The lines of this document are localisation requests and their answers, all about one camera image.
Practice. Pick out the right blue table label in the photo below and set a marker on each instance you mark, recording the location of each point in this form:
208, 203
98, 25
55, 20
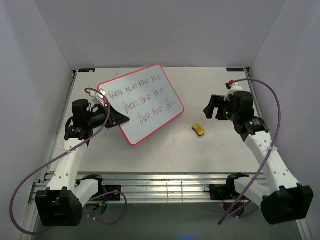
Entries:
234, 69

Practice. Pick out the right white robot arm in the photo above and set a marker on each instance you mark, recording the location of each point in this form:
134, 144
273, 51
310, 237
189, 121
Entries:
284, 199

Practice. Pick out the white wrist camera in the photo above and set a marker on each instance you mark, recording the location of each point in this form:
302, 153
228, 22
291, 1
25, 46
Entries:
97, 98
232, 87

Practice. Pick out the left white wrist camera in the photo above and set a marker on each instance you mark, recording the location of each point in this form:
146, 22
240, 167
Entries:
97, 98

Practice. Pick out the aluminium rail frame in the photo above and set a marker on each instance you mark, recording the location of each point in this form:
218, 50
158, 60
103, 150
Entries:
164, 188

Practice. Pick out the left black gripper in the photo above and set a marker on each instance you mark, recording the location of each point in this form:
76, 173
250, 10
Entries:
116, 118

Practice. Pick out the yellow whiteboard eraser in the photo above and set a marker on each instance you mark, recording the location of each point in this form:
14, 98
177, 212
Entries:
198, 129

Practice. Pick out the pink framed whiteboard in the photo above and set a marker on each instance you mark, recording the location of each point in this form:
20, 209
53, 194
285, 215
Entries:
147, 97

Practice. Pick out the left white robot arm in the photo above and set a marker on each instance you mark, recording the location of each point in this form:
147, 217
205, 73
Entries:
61, 203

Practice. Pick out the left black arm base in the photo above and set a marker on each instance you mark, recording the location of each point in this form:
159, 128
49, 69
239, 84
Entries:
107, 193

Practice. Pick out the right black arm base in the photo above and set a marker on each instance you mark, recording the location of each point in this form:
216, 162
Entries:
220, 192

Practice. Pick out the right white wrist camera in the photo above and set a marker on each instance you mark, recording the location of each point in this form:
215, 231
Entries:
232, 87

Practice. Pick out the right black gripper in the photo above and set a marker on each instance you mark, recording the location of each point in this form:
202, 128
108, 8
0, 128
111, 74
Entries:
216, 101

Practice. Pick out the blue table label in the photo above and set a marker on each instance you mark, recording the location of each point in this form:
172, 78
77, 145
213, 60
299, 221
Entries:
86, 70
234, 69

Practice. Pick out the left blue table label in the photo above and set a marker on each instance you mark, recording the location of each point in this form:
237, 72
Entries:
86, 70

